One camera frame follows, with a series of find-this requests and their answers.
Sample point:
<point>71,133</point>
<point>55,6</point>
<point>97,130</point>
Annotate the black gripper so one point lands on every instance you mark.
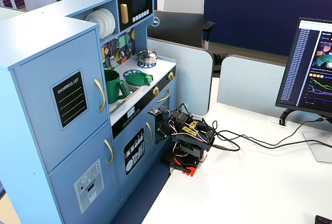
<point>160,130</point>

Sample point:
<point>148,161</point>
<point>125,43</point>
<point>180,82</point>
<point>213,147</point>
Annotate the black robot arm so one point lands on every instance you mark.
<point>192,141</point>

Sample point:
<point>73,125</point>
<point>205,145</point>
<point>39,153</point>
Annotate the steel pot lid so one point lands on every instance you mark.
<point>146,53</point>

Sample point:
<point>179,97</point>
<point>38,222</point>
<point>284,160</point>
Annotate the red and black table clamp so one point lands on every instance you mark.
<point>185,168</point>

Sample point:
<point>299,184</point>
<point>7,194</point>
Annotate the gold stove knob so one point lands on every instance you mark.
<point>170,76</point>
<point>155,91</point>

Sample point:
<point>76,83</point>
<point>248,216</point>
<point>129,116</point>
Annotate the grey toy sink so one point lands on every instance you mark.
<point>116,106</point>

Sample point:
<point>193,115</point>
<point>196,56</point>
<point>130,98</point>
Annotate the light blue desk divider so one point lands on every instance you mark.
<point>249,84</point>
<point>189,76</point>

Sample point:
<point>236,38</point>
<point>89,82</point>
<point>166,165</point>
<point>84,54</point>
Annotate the green plastic pitcher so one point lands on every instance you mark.
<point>112,89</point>

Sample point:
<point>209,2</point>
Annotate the stainless steel toy pot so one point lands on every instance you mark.
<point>147,59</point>

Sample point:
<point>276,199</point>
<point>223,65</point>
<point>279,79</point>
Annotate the white perforated hanging utensil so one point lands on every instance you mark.
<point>113,61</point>

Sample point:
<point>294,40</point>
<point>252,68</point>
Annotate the black Dell monitor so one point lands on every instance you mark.
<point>176,28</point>

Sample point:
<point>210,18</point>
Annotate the white toy plate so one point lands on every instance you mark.
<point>109,24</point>
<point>92,23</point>
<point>104,28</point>

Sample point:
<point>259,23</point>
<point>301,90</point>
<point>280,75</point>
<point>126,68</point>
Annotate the blue toy kitchen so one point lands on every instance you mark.
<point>46,84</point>

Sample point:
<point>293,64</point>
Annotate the white office chair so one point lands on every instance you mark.
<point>182,2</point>

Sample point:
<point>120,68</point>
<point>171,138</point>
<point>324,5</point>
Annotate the silver monitor stand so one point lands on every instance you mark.
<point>320,146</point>

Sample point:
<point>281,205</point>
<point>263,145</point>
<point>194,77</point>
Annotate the black computer monitor lit screen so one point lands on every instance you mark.
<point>308,68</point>

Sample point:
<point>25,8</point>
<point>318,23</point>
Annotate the black device corner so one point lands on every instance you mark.
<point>324,220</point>

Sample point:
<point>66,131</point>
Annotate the small wrist camera board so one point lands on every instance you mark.
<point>154,111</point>

